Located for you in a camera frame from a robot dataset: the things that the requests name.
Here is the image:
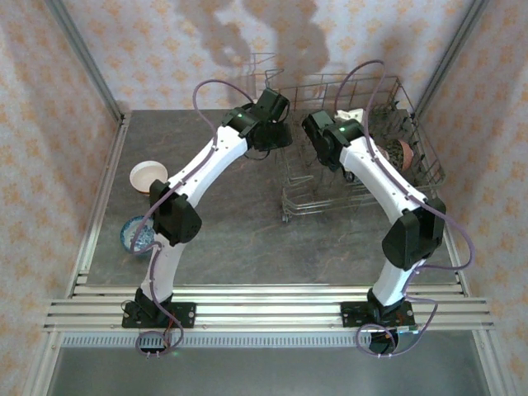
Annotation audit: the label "aluminium table side rail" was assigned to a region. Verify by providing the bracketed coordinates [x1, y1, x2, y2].
[65, 115, 133, 298]

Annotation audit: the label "black floral bowl pink exterior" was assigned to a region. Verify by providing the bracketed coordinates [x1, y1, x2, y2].
[383, 138, 415, 172]

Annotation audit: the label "aluminium corner post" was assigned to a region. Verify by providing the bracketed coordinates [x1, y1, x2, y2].
[48, 0, 127, 125]
[410, 0, 492, 123]

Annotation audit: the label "grey wire dish rack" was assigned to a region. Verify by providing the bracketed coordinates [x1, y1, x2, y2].
[263, 68, 447, 226]

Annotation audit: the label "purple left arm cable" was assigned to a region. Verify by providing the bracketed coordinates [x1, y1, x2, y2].
[130, 78, 260, 359]

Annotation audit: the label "blue patterned bowl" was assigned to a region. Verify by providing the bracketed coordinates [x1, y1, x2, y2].
[120, 214, 157, 257]

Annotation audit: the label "black left camera cable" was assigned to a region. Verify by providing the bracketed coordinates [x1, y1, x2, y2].
[242, 147, 272, 162]

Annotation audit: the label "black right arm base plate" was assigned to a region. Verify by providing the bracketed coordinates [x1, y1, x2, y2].
[340, 300, 414, 329]

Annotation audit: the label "white bowl orange exterior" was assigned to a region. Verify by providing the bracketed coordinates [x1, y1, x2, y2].
[129, 160, 169, 195]

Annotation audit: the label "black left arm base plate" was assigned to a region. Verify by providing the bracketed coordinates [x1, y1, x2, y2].
[121, 301, 196, 330]

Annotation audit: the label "aluminium mounting rails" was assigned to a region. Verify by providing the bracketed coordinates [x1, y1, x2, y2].
[43, 283, 496, 333]

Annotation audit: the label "grey slotted cable duct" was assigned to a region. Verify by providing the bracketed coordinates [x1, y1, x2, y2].
[59, 332, 372, 350]

